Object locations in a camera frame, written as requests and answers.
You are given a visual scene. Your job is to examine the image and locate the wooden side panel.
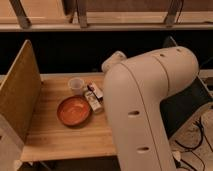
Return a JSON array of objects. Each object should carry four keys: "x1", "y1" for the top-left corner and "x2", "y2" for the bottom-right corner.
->
[{"x1": 0, "y1": 40, "x2": 41, "y2": 142}]

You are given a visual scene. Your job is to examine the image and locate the black floor cables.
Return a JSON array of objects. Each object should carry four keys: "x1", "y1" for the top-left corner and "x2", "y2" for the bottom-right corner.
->
[{"x1": 173, "y1": 116, "x2": 213, "y2": 171}]

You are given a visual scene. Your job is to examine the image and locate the pepper shaker bottle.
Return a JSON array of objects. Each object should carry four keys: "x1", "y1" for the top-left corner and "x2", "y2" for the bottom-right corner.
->
[{"x1": 84, "y1": 90, "x2": 102, "y2": 113}]

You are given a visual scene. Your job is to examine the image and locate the red white packet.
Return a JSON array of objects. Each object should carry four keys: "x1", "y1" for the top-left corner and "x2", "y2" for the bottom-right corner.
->
[{"x1": 88, "y1": 82, "x2": 103, "y2": 100}]

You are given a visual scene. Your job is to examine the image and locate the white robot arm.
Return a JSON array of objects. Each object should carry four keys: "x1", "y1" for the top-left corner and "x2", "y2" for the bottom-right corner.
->
[{"x1": 103, "y1": 46, "x2": 199, "y2": 171}]

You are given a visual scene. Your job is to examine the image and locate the orange round bowl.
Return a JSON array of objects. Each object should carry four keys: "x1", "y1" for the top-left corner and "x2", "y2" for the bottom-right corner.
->
[{"x1": 57, "y1": 96, "x2": 91, "y2": 126}]

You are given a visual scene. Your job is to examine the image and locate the clear plastic cup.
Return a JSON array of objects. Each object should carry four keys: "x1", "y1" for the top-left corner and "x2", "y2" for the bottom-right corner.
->
[{"x1": 68, "y1": 77, "x2": 85, "y2": 95}]

